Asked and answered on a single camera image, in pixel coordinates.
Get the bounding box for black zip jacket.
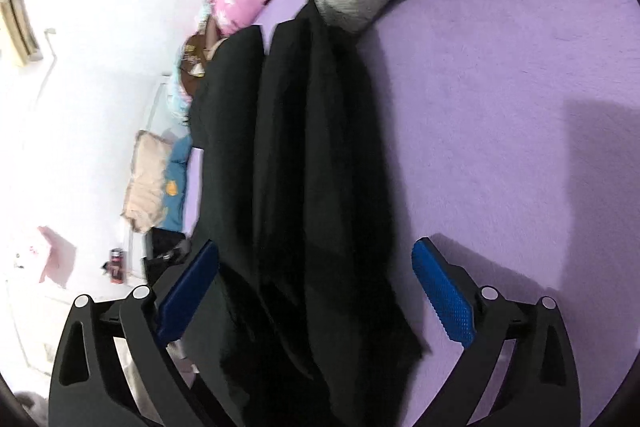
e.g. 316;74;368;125
183;2;422;426

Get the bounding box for brown printed garment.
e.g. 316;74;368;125
179;15;224;98

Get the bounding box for blue pillow with orange dots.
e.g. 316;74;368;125
160;134;192;232

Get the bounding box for red and black small device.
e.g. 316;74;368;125
102;248;127;284

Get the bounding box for beige pillow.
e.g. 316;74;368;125
122;130;172;233

